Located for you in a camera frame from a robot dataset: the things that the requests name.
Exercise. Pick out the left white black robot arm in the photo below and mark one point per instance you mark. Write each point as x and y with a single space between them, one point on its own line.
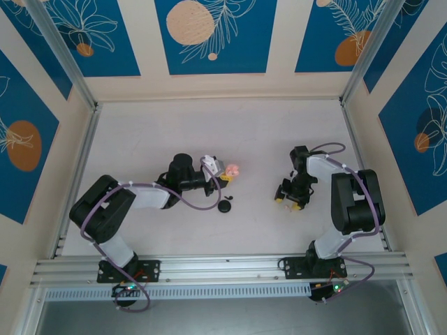
146 197

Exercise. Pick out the aluminium table side rail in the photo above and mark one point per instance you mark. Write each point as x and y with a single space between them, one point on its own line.
89 139
352 139

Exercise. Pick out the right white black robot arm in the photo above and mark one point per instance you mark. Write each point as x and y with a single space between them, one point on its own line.
356 209

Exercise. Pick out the blue panel orange circle fern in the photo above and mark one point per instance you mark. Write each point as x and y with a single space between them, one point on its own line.
335 35

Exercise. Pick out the blue panel white flower outline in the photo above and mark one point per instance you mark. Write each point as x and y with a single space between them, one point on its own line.
97 35

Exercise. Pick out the blue panel beige circle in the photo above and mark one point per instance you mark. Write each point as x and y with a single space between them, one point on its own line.
216 35

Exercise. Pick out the aluminium frame post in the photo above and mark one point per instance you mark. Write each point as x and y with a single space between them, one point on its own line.
370 52
63 52

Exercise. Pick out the blue panel large orange oval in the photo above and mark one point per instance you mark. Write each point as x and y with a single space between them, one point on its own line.
24 146

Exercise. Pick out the black round charging case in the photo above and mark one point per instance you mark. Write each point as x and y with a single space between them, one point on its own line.
224 207

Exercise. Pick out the black control board green light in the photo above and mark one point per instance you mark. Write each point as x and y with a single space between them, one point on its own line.
321 293
122 291

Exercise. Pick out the pink round charging case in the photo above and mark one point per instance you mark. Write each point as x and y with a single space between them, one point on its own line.
233 170

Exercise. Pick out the blue panel flower dark circle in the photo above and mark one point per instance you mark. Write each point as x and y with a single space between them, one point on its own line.
419 132

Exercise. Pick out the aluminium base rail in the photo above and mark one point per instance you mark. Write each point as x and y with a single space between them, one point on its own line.
227 268

